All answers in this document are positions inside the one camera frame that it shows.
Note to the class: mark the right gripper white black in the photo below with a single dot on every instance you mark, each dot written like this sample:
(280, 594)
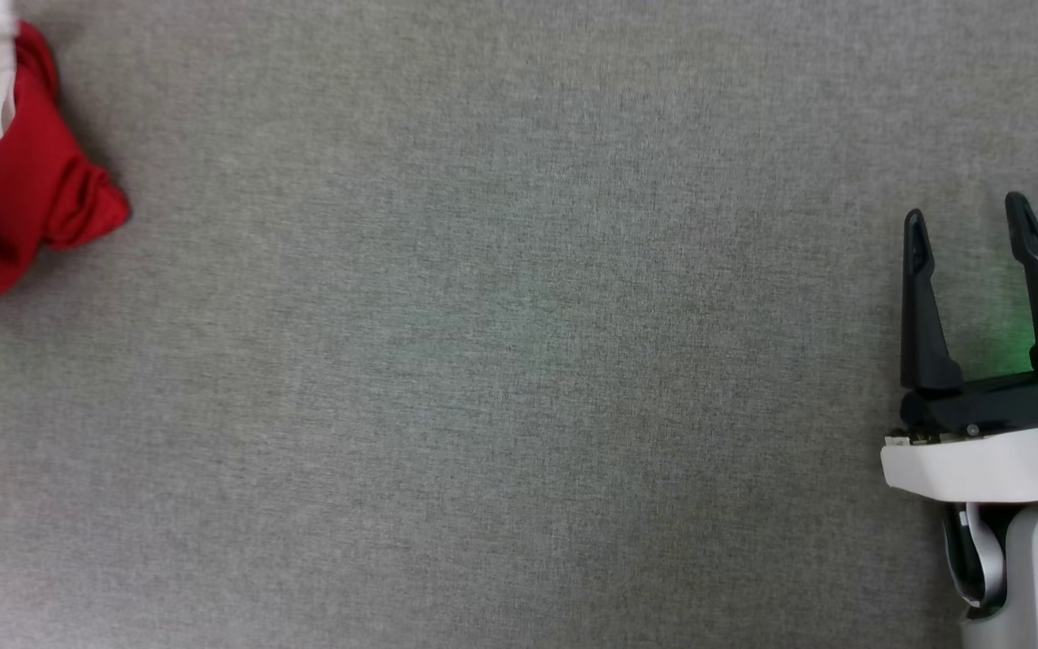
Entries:
(987, 464)

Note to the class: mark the red and white sports garment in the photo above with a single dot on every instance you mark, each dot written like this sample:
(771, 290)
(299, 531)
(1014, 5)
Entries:
(41, 180)

